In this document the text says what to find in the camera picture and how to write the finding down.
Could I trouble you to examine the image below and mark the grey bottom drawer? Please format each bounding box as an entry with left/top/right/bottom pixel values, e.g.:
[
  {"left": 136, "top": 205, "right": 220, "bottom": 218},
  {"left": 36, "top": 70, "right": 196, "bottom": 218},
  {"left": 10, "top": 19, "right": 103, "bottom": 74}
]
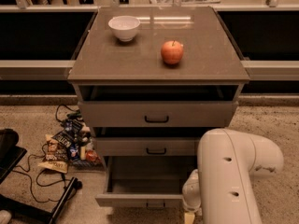
[{"left": 95, "top": 156, "right": 197, "bottom": 209}]

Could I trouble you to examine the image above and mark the grey drawer cabinet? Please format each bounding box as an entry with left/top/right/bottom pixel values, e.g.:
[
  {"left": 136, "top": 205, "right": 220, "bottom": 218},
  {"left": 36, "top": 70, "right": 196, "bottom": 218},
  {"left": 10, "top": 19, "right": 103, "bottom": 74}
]
[{"left": 66, "top": 6, "right": 251, "bottom": 161}]

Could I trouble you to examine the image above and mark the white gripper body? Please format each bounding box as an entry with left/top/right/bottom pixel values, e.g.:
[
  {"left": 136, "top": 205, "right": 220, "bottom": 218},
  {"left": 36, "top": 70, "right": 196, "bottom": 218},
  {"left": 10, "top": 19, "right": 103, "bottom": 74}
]
[{"left": 182, "top": 169, "right": 201, "bottom": 213}]

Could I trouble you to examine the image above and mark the grey middle drawer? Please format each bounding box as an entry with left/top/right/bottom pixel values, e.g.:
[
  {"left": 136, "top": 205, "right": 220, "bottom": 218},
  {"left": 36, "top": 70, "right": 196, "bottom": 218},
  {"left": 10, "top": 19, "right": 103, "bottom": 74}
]
[{"left": 93, "top": 127, "right": 209, "bottom": 156}]

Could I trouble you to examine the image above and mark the red snack packet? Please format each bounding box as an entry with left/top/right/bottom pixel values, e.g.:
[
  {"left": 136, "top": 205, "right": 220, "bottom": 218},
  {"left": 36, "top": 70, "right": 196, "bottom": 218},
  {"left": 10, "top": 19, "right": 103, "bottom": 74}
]
[{"left": 86, "top": 150, "right": 101, "bottom": 164}]

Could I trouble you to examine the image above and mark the dark blue snack bag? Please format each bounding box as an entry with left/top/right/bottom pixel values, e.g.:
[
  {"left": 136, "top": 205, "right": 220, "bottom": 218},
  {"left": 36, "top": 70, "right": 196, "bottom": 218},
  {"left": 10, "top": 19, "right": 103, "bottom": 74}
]
[{"left": 52, "top": 119, "right": 83, "bottom": 147}]

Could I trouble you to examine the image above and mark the grey drawer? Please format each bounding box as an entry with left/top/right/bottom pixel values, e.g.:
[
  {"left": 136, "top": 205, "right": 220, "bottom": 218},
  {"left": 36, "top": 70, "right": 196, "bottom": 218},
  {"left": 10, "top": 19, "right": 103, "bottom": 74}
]
[
  {"left": 95, "top": 156, "right": 197, "bottom": 209},
  {"left": 78, "top": 85, "right": 238, "bottom": 128},
  {"left": 93, "top": 127, "right": 209, "bottom": 156}
]

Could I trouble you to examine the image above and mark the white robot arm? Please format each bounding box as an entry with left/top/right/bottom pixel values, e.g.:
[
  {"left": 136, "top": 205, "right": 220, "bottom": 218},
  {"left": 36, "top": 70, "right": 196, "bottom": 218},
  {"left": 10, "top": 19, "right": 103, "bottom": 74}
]
[{"left": 182, "top": 129, "right": 284, "bottom": 224}]

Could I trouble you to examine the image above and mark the black stand base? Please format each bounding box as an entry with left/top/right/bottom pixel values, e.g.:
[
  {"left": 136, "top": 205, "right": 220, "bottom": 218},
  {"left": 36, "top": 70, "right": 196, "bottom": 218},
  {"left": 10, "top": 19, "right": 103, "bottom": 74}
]
[{"left": 0, "top": 176, "right": 83, "bottom": 224}]

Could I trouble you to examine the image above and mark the black cable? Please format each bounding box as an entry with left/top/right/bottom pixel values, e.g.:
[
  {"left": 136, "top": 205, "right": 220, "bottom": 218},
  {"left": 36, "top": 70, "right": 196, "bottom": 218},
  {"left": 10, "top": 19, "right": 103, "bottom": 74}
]
[{"left": 12, "top": 104, "right": 82, "bottom": 203}]

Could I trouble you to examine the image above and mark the red apple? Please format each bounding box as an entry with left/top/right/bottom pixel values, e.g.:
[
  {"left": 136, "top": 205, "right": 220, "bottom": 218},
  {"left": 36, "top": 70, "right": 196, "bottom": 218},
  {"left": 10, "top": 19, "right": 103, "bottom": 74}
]
[{"left": 161, "top": 40, "right": 184, "bottom": 64}]

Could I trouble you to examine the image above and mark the white ceramic bowl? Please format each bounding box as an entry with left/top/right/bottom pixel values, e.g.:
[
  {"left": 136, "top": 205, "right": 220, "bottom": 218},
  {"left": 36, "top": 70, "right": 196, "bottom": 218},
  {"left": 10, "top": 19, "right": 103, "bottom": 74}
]
[{"left": 108, "top": 16, "right": 140, "bottom": 42}]

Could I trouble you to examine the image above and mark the yellow chip bag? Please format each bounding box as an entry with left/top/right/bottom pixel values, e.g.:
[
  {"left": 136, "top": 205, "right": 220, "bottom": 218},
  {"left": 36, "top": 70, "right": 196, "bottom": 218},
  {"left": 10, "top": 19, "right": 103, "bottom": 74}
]
[{"left": 38, "top": 134, "right": 68, "bottom": 174}]

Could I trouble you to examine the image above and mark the grey top drawer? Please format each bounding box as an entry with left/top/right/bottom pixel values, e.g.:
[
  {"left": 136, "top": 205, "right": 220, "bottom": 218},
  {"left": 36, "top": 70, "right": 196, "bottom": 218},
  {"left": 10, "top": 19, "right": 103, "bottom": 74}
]
[{"left": 78, "top": 85, "right": 238, "bottom": 128}]

